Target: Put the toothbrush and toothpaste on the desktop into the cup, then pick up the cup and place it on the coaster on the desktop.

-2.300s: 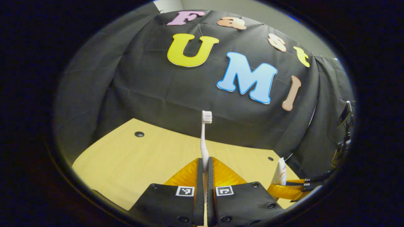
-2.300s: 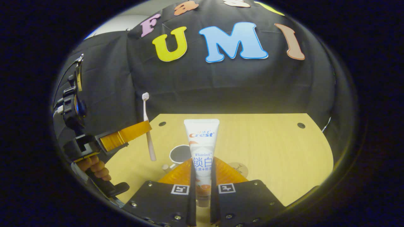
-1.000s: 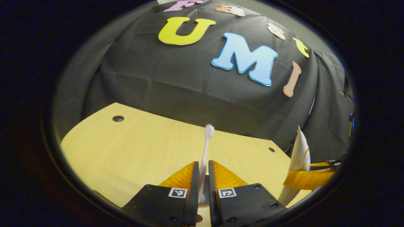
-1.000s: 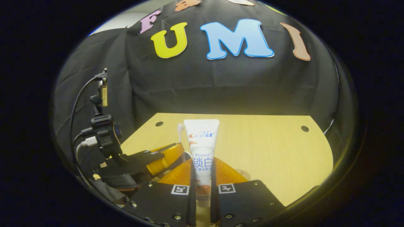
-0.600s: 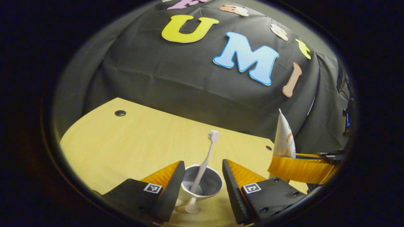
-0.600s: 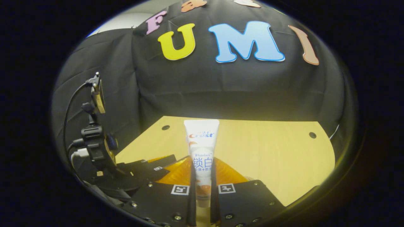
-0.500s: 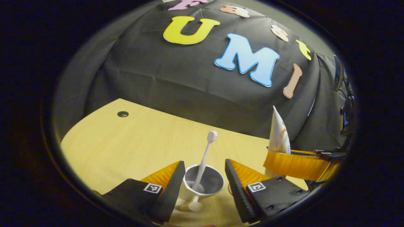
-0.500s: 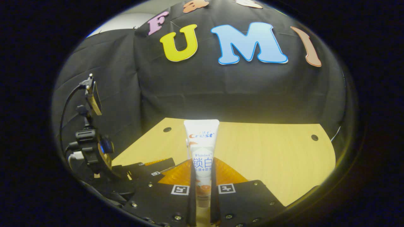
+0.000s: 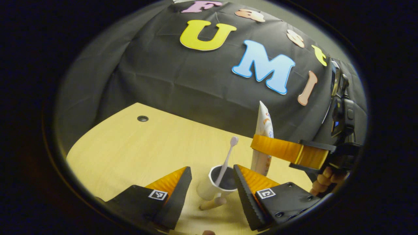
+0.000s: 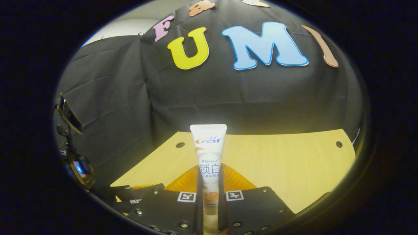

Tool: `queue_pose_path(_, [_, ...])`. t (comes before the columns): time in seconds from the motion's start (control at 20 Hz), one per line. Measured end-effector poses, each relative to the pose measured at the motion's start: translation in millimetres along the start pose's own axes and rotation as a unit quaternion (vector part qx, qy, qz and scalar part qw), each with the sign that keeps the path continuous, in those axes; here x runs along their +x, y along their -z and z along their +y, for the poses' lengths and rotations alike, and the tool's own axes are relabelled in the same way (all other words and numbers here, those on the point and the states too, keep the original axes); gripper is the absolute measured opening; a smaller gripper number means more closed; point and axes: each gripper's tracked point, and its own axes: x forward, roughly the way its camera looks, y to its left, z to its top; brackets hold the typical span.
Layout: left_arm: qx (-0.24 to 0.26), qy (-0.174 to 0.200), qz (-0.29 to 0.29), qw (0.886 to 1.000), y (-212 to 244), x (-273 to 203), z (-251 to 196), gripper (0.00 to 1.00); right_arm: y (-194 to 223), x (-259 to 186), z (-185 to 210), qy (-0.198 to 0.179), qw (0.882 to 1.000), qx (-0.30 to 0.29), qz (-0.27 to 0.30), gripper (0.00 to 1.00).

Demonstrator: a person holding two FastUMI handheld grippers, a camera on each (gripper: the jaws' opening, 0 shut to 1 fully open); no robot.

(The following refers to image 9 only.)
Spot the white toothbrush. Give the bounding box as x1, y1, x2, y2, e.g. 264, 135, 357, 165
214, 136, 239, 186

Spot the white cup with wooden handle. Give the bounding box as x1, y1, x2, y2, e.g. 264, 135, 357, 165
196, 165, 239, 211

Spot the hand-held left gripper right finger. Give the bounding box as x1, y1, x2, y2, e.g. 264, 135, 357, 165
233, 164, 322, 231

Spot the black backdrop cloth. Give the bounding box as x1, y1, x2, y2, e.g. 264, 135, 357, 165
56, 0, 368, 154

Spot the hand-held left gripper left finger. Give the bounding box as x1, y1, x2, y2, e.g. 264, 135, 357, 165
104, 166, 193, 230

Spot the white toothpaste tube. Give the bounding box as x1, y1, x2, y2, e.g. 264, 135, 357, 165
251, 101, 275, 177

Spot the wooden desktop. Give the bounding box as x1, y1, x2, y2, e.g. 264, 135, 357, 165
66, 102, 314, 235

